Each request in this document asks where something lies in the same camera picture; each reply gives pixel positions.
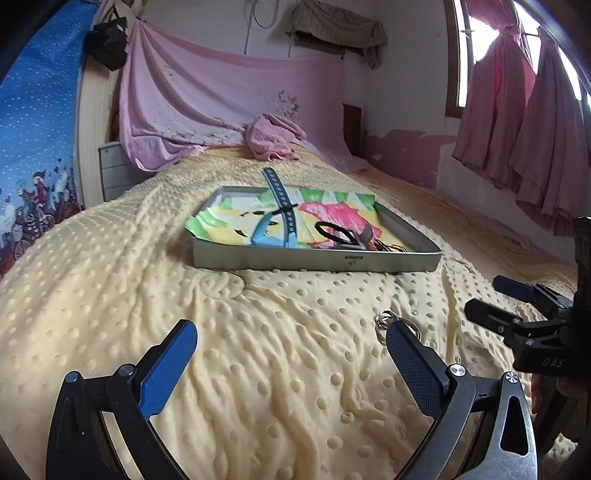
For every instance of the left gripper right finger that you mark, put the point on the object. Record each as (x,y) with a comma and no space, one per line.
(503,446)

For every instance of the yellow dotted bed blanket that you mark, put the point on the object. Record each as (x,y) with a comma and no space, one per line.
(289,380)

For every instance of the colourful floral paper liner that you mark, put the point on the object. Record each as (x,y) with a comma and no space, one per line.
(317,219)

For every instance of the wooden wardrobe panel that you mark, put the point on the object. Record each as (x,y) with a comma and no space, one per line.
(97,98)

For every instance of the silver hoop earrings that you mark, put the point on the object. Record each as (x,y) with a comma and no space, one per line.
(384,319)

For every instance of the wooden window frame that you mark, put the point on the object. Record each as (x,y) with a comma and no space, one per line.
(460,56)

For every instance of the grey drawer cabinet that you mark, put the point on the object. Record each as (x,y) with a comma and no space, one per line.
(118,174)

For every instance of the pink crumpled towel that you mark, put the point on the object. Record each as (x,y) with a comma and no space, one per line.
(269,137)

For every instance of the person's right hand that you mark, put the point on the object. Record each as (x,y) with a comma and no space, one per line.
(547,391)

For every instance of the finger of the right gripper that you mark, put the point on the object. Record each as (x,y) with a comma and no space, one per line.
(535,294)
(512,328)

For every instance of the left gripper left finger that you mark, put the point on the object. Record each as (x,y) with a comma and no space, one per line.
(79,444)

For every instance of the blue cartoon fabric wardrobe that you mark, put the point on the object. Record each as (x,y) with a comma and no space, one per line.
(38,112)

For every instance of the brown cloth on shelf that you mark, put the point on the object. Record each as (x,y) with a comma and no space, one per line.
(333,27)

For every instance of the black hanging bag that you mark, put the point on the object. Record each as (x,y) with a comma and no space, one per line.
(106,43)

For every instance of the pink hanging bedsheet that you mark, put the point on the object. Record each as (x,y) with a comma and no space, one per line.
(178,98)

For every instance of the grey metal tray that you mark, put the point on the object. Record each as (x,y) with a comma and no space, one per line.
(425,255)

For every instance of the pink window curtain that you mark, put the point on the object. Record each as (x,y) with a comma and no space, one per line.
(523,126)

